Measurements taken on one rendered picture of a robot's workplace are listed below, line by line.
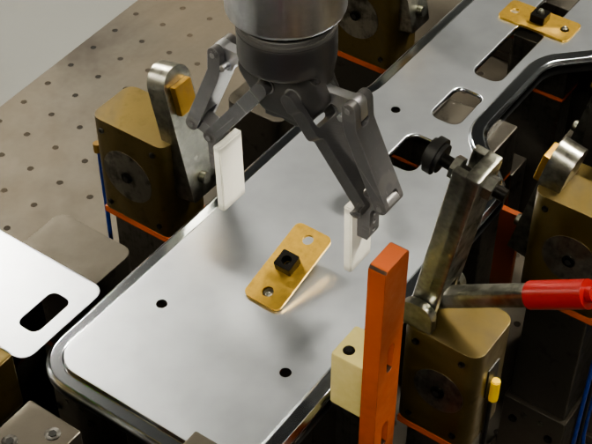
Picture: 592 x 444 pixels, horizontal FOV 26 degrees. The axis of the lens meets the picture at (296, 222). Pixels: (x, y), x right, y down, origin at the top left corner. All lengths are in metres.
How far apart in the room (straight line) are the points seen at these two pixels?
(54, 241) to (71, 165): 0.51
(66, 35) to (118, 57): 1.28
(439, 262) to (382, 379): 0.10
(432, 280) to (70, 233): 0.38
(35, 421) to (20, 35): 2.29
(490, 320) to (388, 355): 0.12
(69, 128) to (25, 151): 0.07
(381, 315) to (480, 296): 0.13
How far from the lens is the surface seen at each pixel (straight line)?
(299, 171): 1.22
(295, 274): 1.10
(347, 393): 1.00
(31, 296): 1.12
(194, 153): 1.19
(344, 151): 0.98
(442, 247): 0.95
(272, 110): 0.99
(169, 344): 1.07
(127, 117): 1.22
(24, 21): 3.21
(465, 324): 1.02
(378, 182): 0.96
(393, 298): 0.88
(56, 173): 1.69
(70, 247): 1.19
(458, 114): 1.31
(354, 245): 1.02
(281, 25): 0.89
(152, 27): 1.93
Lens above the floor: 1.81
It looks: 44 degrees down
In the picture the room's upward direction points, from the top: straight up
